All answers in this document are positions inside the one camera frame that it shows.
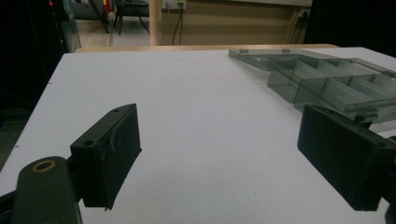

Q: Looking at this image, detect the wooden post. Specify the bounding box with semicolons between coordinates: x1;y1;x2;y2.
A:
148;0;163;47

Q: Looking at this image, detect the white wall socket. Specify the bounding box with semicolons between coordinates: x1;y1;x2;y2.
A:
162;0;188;10

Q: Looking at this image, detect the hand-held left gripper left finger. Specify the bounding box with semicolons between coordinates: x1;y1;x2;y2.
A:
69;103;143;210

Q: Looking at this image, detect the black cable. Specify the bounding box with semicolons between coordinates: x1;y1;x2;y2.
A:
172;3;185;47

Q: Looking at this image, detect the clear plastic compartment box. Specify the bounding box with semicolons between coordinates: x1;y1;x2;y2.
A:
228;48;396;125

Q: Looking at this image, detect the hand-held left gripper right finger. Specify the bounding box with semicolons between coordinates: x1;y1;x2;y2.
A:
296;104;396;212

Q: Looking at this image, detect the black chair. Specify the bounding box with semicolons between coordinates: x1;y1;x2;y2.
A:
113;0;151;35

